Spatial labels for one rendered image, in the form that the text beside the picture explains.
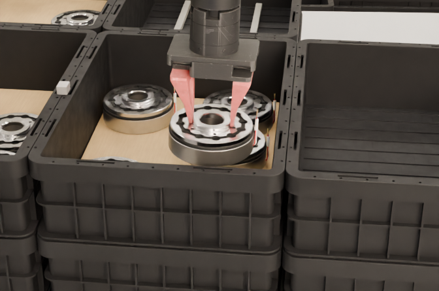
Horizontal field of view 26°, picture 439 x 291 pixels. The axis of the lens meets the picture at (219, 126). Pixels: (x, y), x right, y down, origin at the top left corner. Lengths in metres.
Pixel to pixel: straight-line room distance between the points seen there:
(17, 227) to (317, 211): 0.36
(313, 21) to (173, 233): 1.05
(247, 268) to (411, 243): 0.19
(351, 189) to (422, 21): 1.10
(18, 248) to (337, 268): 0.38
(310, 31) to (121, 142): 0.81
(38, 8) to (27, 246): 0.75
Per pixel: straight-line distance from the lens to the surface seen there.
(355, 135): 1.38
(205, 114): 1.16
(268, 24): 1.74
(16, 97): 1.50
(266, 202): 1.10
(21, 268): 1.22
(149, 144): 1.34
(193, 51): 1.10
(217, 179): 1.08
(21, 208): 1.17
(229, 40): 1.08
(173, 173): 1.08
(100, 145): 1.34
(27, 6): 1.86
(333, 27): 2.08
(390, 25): 2.11
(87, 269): 1.20
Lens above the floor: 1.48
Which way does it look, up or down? 28 degrees down
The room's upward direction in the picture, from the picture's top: straight up
